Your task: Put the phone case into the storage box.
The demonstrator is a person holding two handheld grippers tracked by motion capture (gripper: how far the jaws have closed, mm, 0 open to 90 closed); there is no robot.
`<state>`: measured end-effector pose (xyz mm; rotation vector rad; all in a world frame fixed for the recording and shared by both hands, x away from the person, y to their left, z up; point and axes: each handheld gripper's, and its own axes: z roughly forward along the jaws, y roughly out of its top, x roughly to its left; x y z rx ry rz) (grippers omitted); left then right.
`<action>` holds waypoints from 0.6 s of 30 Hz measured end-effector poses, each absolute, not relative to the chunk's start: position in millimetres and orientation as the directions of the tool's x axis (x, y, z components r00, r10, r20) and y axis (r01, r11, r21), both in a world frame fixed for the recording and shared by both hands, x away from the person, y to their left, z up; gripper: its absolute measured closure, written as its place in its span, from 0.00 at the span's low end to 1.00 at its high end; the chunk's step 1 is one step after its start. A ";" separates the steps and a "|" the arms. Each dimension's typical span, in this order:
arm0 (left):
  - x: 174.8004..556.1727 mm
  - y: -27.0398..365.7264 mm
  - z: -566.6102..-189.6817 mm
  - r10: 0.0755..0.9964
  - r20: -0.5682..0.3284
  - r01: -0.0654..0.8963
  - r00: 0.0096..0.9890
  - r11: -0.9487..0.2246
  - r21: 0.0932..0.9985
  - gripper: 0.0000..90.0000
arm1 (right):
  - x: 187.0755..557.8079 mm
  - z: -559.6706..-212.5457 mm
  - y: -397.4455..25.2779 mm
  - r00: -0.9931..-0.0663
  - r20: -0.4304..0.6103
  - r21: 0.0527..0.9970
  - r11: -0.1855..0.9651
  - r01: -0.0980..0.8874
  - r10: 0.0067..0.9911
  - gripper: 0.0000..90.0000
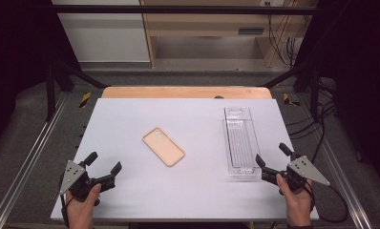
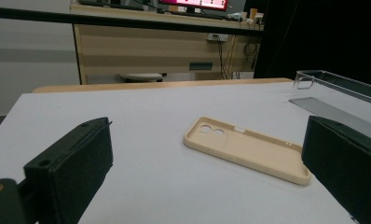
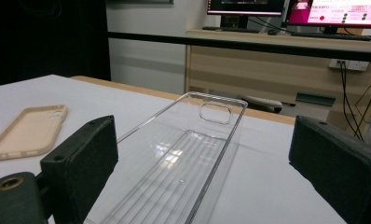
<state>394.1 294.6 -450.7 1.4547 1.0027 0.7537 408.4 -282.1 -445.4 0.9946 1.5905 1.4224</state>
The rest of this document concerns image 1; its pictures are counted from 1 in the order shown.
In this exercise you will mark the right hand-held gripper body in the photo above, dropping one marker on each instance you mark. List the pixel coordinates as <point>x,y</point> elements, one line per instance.
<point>306,168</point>

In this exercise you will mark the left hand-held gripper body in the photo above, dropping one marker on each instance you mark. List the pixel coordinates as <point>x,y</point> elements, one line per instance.
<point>73,173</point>

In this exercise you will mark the clear plastic packaging box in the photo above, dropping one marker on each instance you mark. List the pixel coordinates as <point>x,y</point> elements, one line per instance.
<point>241,143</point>

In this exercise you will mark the beige phone case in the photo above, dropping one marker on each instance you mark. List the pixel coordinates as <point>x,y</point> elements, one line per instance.
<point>163,147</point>

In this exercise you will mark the person's right hand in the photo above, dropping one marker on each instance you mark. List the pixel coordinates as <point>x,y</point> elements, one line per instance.
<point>298,205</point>

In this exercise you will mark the person's left hand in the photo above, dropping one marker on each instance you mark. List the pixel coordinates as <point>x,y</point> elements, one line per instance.
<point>83,210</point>

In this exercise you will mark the yellow black tape marker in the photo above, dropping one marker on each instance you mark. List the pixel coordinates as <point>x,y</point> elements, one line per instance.
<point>286,99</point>
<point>85,99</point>

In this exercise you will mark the wooden table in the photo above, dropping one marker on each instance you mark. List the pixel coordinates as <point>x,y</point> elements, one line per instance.
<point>178,92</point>

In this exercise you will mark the dark curtain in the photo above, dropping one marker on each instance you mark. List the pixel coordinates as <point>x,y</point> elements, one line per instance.
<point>16,63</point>
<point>363,79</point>

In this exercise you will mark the dark desk label strip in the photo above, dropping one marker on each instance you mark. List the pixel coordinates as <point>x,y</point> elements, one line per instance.
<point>251,31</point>

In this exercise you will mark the white cabinet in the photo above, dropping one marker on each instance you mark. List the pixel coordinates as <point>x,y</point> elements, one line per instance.
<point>105,35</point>

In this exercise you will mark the light wooden desk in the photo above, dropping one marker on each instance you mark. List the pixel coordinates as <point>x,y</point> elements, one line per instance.
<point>204,22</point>

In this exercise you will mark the aluminium rail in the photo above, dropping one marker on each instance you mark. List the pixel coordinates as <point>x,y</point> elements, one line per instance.
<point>344,178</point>
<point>25,165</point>

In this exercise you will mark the black metal frame stand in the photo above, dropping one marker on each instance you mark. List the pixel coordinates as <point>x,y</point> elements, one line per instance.
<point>51,92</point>
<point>314,92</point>

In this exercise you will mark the black horizontal frame bar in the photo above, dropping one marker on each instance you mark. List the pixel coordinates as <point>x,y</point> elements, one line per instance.
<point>178,9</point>

